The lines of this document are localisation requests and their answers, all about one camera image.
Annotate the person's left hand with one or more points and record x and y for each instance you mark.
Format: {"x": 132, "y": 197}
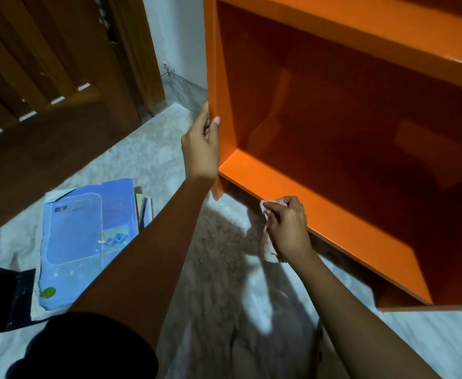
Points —
{"x": 199, "y": 149}

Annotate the person's right hand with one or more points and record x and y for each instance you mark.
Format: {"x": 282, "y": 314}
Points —
{"x": 290, "y": 230}

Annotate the person's left thumb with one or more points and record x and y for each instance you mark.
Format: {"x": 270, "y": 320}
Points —
{"x": 215, "y": 132}

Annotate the person's right thumb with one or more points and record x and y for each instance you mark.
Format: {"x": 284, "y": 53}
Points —
{"x": 271, "y": 220}

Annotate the white cleaning cloth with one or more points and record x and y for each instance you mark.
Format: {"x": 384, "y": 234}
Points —
{"x": 269, "y": 243}

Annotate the orange wooden shelf cabinet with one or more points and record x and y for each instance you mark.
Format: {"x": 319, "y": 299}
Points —
{"x": 333, "y": 203}

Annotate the person's left forearm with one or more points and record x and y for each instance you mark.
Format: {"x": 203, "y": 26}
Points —
{"x": 144, "y": 256}

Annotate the person's right forearm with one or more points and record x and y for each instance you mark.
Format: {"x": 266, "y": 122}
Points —
{"x": 353, "y": 319}

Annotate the small stack of books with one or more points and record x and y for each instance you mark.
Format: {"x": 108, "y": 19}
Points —
{"x": 143, "y": 209}

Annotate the blue textbook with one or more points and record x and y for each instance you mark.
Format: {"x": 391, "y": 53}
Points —
{"x": 84, "y": 240}

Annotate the brown wooden door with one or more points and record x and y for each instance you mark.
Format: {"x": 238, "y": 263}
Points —
{"x": 37, "y": 114}

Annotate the person's black sleeve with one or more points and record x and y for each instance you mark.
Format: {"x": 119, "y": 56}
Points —
{"x": 88, "y": 351}

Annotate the brown wooden door frame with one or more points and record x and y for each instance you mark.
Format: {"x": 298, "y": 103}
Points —
{"x": 140, "y": 55}

